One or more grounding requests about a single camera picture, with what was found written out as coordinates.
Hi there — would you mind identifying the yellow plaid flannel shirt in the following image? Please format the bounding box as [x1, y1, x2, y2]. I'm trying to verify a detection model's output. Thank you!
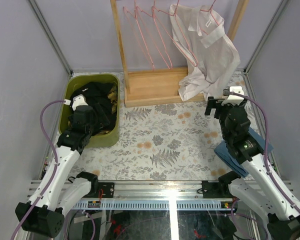
[67, 84, 119, 137]

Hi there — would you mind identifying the black shirt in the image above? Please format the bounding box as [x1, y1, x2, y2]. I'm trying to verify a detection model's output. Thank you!
[68, 81, 118, 133]

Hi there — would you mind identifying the white shirt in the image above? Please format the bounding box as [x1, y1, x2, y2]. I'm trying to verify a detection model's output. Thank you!
[177, 5, 241, 101]

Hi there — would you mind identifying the pink hanger of black shirt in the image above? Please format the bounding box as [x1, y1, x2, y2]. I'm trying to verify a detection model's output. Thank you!
[151, 0, 198, 67]

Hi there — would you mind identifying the pink wire hanger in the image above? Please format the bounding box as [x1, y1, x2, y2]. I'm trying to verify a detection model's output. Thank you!
[122, 0, 155, 71]

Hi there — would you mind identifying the pink hanger of plaid shirt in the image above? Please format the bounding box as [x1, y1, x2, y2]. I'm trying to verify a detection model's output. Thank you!
[134, 0, 173, 70]

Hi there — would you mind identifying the pink hanger of white shirt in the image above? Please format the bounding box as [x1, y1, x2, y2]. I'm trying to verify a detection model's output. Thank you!
[198, 0, 225, 36]

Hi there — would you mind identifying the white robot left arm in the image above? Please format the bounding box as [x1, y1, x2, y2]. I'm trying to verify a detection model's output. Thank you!
[11, 103, 103, 239]

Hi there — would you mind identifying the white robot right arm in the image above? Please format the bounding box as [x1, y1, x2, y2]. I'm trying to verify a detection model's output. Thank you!
[204, 95, 300, 240]

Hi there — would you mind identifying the olive green plastic basket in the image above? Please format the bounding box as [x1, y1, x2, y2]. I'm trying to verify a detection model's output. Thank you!
[64, 73, 121, 148]

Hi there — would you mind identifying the folded blue cloth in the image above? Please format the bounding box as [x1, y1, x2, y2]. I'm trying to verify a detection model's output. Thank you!
[214, 128, 273, 182]

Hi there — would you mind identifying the floral patterned tablecloth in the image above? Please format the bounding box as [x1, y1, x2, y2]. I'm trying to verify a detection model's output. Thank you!
[69, 71, 270, 182]

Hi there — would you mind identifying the wooden clothes rack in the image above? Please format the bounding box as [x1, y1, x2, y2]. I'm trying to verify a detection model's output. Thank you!
[109, 0, 250, 108]

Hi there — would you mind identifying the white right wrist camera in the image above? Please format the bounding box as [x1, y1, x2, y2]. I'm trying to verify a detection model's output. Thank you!
[221, 86, 244, 106]

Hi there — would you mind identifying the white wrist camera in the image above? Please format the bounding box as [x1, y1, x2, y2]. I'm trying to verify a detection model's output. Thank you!
[63, 94, 88, 111]
[221, 86, 244, 106]

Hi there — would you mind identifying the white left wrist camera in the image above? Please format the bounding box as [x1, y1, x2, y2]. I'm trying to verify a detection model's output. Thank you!
[63, 94, 88, 111]

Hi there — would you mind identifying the aluminium front frame rail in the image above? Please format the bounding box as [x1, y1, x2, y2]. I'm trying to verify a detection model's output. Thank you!
[27, 179, 297, 201]

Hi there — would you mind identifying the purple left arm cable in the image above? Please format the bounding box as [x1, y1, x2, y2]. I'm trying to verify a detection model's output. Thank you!
[9, 99, 72, 240]

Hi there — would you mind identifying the grey slotted cable duct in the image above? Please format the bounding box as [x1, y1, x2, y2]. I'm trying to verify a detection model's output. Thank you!
[72, 199, 232, 211]

